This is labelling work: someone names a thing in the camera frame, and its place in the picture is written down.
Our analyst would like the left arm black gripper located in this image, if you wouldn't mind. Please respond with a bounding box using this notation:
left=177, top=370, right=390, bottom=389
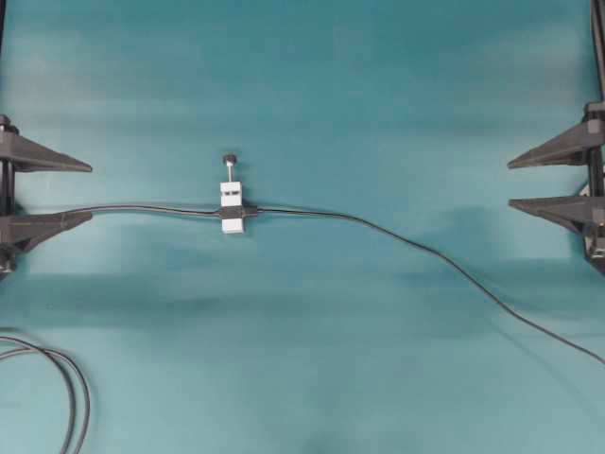
left=1, top=114, right=93, bottom=280

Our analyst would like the white clamp block with screw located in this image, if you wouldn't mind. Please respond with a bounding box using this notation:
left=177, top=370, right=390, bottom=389
left=219, top=154, right=245, bottom=234

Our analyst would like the black female connector cable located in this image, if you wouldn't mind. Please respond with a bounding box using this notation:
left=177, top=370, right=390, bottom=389
left=60, top=201, right=247, bottom=221

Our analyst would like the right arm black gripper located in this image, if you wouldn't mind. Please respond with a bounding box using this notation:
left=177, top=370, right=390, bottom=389
left=507, top=98, right=605, bottom=275

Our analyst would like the black looped cable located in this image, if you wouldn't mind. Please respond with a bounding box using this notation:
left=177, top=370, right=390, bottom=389
left=0, top=334, right=93, bottom=454

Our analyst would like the grey looped cable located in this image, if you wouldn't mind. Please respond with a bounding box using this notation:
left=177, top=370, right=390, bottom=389
left=0, top=347, right=78, bottom=454

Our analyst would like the black frame post right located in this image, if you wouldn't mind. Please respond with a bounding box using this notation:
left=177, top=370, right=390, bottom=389
left=590, top=0, right=604, bottom=99

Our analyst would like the black USB plug cable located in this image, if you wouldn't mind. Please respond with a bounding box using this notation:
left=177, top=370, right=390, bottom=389
left=243, top=205, right=605, bottom=366

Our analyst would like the black frame post left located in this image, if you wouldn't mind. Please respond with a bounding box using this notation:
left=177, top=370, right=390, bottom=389
left=0, top=0, right=6, bottom=114

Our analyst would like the black frame post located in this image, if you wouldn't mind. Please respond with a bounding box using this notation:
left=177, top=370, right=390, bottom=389
left=590, top=0, right=604, bottom=99
left=0, top=0, right=6, bottom=114

